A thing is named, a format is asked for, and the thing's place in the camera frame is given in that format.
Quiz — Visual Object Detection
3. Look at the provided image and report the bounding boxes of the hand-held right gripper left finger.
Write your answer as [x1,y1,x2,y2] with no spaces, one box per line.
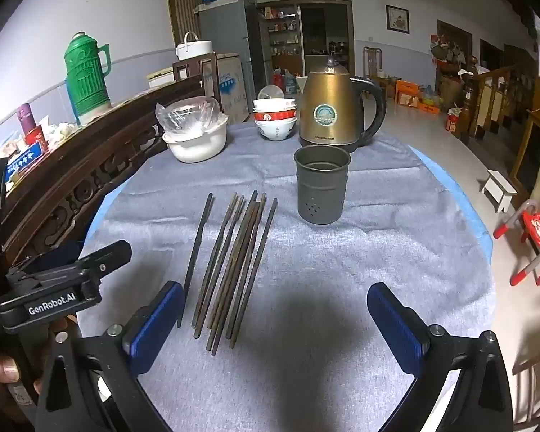
[36,281,185,432]

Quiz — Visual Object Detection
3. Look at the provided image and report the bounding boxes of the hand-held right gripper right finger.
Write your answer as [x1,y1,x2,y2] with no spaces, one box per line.
[366,281,514,432]

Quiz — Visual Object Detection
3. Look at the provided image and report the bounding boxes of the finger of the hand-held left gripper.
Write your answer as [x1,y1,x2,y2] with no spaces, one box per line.
[74,240,133,280]

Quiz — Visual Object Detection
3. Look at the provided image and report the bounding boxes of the row of dark chopsticks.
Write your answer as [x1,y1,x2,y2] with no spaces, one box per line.
[176,190,279,356]

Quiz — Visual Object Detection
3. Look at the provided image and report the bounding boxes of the grey metal chopstick holder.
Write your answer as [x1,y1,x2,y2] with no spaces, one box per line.
[293,145,352,225]

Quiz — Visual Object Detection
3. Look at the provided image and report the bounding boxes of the person's left hand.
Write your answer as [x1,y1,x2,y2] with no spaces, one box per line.
[0,353,23,397]

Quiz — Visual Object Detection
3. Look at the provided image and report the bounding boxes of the grey tablecloth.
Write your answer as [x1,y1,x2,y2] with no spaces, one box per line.
[78,121,496,432]

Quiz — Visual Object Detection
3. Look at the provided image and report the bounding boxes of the carved dark wooden sideboard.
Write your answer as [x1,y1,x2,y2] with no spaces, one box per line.
[0,76,208,264]

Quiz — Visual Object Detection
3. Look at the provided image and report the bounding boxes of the blue box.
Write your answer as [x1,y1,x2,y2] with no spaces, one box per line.
[4,141,48,181]

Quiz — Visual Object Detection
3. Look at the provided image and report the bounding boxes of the white crumpled plastic bags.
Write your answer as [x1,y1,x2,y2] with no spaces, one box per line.
[40,114,79,145]

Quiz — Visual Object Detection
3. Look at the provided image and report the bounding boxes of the blue table cover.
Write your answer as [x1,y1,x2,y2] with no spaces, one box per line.
[83,144,493,253]

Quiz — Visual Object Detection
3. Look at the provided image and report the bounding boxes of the white ceramic pot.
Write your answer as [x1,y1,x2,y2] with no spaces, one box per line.
[162,114,229,163]

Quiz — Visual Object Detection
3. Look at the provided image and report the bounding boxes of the red box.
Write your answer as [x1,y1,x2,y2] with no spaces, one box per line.
[23,127,48,149]

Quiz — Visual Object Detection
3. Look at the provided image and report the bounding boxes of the clear plastic bag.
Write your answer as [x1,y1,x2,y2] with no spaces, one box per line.
[155,96,221,136]

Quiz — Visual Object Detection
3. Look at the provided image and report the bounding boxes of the purple bottle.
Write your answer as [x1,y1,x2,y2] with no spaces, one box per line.
[17,103,34,133]

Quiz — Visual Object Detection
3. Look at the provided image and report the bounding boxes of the small white stool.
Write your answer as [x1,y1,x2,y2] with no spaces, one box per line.
[479,170,518,213]

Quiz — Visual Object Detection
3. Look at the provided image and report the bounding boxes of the green thermos flask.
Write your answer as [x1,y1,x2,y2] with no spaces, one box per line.
[64,31,113,124]

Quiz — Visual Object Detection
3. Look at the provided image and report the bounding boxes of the beige box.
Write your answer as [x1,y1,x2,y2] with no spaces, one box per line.
[148,67,176,89]

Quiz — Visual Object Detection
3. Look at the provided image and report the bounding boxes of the cardboard box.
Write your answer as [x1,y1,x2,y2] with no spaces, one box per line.
[202,53,246,124]

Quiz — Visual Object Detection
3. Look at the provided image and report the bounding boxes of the white red-banded bowl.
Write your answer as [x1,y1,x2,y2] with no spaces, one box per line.
[253,98,296,113]
[255,118,297,141]
[253,108,297,123]

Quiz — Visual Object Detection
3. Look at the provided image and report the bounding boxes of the gold electric kettle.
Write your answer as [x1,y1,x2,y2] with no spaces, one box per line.
[298,54,387,154]

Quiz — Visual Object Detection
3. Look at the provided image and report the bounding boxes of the orange boxes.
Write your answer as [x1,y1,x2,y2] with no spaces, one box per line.
[395,80,439,111]

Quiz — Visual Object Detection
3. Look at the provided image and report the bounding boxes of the wooden stair railing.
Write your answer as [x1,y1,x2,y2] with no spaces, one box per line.
[461,56,523,145]

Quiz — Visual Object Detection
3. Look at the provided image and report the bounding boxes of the grey refrigerator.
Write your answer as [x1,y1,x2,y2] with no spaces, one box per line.
[195,0,271,100]

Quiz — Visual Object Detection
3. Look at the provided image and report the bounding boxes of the wooden chair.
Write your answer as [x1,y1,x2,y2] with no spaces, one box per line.
[364,46,384,79]

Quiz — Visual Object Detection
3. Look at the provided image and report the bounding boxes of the wooden display shelf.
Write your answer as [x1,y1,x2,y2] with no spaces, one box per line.
[257,2,301,77]

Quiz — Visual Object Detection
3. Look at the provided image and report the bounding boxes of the dark wooden chair frame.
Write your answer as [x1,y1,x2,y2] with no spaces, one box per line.
[172,51,219,100]

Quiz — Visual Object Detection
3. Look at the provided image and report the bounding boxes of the white bucket with handle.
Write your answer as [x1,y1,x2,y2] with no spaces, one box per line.
[175,31,213,60]

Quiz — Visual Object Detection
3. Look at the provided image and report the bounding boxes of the framed wall picture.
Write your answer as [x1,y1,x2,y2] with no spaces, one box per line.
[386,5,410,34]

